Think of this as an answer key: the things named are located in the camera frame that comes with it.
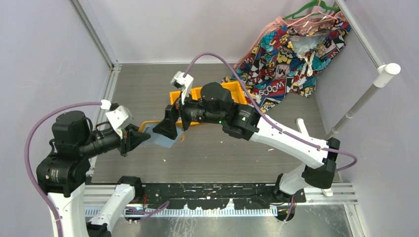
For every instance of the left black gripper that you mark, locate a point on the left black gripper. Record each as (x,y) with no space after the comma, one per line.
(131,137)

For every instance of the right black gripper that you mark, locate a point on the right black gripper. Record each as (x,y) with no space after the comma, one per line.
(167,126)

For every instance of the yellow card holder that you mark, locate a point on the yellow card holder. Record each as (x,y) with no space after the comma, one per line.
(158,139)

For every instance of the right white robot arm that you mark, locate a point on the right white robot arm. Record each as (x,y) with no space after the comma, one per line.
(241,121)

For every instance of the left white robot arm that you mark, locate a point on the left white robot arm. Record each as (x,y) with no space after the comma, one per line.
(62,174)

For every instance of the middle yellow bin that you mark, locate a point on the middle yellow bin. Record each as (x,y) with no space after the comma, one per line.
(196,93)

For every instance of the right yellow bin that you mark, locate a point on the right yellow bin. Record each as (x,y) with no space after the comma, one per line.
(236,92)

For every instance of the colourful comic print shorts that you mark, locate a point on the colourful comic print shorts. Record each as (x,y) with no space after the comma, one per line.
(278,64)

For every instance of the pink hanger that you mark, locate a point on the pink hanger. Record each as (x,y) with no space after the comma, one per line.
(310,26)

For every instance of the green hanger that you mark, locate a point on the green hanger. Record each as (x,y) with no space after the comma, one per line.
(317,6)

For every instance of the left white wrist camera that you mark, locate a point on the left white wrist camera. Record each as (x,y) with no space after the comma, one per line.
(117,115)

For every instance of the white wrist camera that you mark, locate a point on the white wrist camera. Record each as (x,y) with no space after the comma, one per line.
(184,83)
(117,115)

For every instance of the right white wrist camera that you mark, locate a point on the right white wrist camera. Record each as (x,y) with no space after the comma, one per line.
(184,83)

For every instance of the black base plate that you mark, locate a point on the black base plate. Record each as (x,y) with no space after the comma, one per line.
(215,197)

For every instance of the white clothes rail pole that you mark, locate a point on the white clothes rail pole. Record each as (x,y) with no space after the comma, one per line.
(385,74)

